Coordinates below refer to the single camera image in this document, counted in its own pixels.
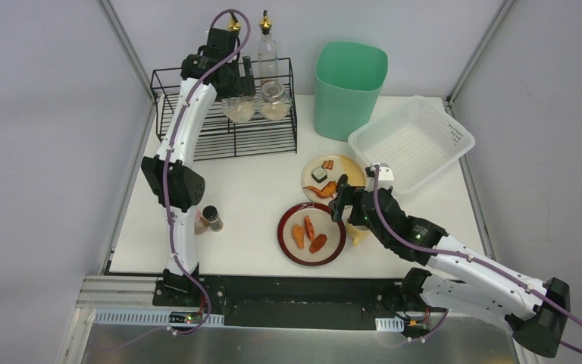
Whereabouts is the glass rice jar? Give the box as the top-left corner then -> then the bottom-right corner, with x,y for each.
221,96 -> 256,124
260,80 -> 291,121

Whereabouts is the red food piece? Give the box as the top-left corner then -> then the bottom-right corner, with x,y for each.
304,215 -> 315,241

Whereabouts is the glass oil bottle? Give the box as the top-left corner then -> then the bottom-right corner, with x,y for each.
257,9 -> 278,86
227,11 -> 242,34

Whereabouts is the black cap spice jar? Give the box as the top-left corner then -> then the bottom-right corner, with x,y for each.
202,206 -> 224,232

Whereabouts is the pink cap spice jar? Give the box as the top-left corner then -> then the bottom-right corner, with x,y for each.
194,209 -> 208,235

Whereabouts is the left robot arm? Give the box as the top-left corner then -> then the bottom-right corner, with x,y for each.
141,27 -> 256,298

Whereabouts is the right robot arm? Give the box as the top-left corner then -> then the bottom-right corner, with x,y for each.
329,183 -> 570,358

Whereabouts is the fried chicken wing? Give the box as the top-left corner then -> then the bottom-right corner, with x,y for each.
304,180 -> 337,199

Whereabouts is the black spiky sea cucumber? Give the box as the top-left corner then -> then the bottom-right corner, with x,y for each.
336,174 -> 349,189

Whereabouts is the cream floral plate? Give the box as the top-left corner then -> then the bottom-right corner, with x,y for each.
301,155 -> 366,205

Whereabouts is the yellow food piece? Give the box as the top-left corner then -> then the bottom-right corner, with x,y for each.
346,223 -> 371,246

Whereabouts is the sushi roll piece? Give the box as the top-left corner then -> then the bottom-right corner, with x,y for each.
311,167 -> 328,183

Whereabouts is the small orange food piece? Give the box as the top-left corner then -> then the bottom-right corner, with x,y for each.
321,160 -> 334,170

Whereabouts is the brown fried piece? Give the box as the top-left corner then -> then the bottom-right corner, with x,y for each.
309,234 -> 328,254

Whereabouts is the red rimmed plate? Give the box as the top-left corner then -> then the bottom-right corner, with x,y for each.
277,202 -> 347,267

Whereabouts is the orange fried nugget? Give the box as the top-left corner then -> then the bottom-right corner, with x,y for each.
292,224 -> 305,249

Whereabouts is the white plastic basket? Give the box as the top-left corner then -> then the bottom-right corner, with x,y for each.
348,96 -> 476,195

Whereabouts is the green trash bin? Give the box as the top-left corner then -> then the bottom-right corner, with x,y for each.
314,41 -> 388,141

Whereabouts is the black wire rack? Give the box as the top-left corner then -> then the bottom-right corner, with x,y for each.
151,57 -> 298,162

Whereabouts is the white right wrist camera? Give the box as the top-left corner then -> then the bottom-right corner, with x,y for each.
365,163 -> 394,192

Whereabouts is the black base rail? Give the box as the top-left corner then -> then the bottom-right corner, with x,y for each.
152,272 -> 427,330

